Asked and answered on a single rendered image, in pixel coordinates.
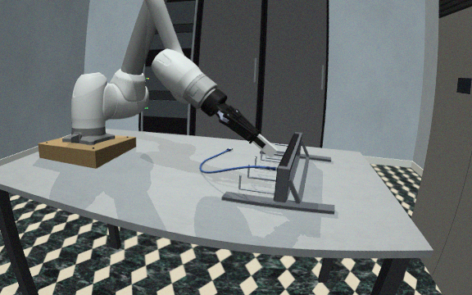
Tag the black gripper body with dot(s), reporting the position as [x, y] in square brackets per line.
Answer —
[215, 102]

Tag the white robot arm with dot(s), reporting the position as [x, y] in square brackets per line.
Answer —
[94, 100]

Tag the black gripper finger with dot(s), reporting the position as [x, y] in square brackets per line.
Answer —
[247, 133]
[247, 122]

